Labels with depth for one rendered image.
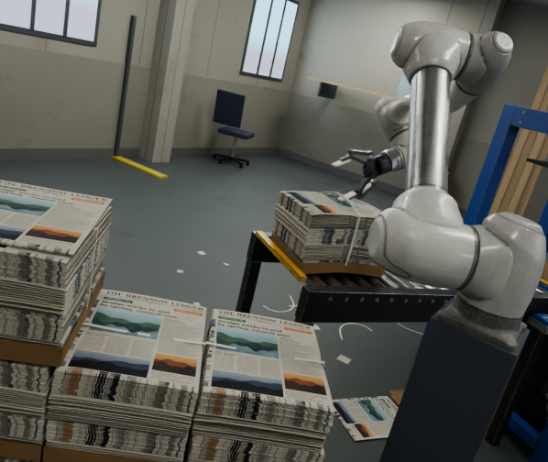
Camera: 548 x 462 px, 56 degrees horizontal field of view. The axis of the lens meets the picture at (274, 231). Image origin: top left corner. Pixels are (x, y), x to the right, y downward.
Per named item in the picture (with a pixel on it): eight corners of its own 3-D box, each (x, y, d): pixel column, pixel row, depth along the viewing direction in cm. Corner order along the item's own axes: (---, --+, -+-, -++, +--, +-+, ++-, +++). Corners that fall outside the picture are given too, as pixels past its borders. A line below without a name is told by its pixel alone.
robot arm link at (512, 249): (537, 325, 116) (576, 236, 110) (461, 310, 115) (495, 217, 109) (507, 295, 132) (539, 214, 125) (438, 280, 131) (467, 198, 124)
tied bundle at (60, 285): (60, 371, 100) (72, 263, 93) (-105, 349, 95) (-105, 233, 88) (104, 288, 135) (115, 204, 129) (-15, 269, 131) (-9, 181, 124)
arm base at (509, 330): (528, 324, 132) (536, 305, 130) (514, 353, 113) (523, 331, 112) (458, 295, 140) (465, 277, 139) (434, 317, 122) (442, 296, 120)
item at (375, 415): (355, 442, 228) (356, 440, 228) (325, 401, 253) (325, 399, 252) (420, 434, 244) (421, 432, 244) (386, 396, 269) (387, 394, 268)
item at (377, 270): (348, 273, 191) (352, 262, 190) (313, 243, 216) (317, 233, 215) (382, 277, 198) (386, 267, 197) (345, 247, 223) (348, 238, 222)
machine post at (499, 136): (422, 364, 310) (516, 105, 263) (414, 355, 317) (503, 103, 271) (433, 363, 314) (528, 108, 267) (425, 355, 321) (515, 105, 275)
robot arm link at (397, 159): (406, 171, 196) (392, 177, 194) (391, 166, 203) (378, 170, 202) (403, 149, 192) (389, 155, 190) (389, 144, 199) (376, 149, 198)
